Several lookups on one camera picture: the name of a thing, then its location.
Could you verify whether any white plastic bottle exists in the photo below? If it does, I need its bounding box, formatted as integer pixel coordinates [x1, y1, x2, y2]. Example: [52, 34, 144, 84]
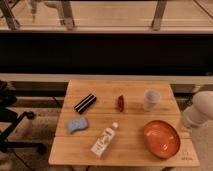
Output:
[91, 122, 119, 158]

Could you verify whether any metal frame leg middle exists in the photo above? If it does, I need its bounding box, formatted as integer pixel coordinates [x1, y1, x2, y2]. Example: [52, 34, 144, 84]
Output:
[61, 1, 74, 30]

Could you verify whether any black white striped case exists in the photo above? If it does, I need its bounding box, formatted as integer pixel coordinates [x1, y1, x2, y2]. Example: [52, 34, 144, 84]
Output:
[74, 94, 96, 114]

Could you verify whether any orange ceramic bowl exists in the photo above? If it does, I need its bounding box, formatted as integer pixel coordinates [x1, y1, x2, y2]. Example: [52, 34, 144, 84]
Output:
[143, 120, 180, 159]

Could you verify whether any translucent plastic cup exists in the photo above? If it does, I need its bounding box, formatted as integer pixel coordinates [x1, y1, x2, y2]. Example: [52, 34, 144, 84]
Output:
[143, 89, 161, 111]

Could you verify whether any small red brown object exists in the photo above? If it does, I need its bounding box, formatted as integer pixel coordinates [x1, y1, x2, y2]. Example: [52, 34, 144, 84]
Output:
[117, 95, 124, 112]

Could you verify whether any blue sponge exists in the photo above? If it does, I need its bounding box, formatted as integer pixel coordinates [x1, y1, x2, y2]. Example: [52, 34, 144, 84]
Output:
[67, 117, 89, 133]

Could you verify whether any metal frame leg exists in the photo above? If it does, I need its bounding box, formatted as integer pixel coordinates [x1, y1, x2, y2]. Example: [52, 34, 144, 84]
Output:
[152, 0, 167, 31]
[61, 1, 74, 30]
[0, 0, 20, 30]

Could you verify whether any metal frame leg right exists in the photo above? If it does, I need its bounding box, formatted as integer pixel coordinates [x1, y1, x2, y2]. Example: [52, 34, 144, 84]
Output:
[152, 0, 167, 31]

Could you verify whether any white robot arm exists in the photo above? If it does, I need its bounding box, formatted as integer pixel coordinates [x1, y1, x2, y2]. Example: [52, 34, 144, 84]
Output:
[182, 91, 213, 128]

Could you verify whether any metal frame leg left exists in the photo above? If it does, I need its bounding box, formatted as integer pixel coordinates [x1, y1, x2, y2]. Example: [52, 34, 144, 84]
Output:
[0, 0, 20, 30]

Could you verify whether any black office chair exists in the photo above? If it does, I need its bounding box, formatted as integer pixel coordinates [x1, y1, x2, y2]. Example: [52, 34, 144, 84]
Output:
[0, 80, 46, 154]

